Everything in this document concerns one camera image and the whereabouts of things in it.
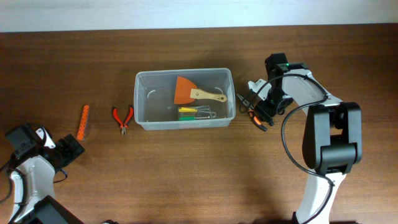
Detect orange scraper with wooden handle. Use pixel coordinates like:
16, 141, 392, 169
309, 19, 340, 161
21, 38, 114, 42
174, 77, 227, 105

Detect clear case of screwdrivers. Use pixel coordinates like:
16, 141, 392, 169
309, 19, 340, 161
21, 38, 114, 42
178, 105, 217, 121

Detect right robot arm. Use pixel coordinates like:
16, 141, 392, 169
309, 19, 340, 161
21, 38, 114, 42
250, 53, 363, 223

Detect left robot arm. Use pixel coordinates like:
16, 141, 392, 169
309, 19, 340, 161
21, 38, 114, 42
1, 123, 85, 223

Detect clear plastic container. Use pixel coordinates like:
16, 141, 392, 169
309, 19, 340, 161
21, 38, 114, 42
134, 68, 236, 130

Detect orange drill bit holder strip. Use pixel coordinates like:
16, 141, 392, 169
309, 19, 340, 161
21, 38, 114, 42
76, 105, 90, 140

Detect orange-black needle nose pliers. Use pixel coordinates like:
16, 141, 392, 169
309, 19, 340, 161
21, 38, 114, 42
236, 93, 274, 132

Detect small red-handled cutting pliers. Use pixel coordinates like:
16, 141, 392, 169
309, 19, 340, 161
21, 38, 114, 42
112, 105, 134, 136

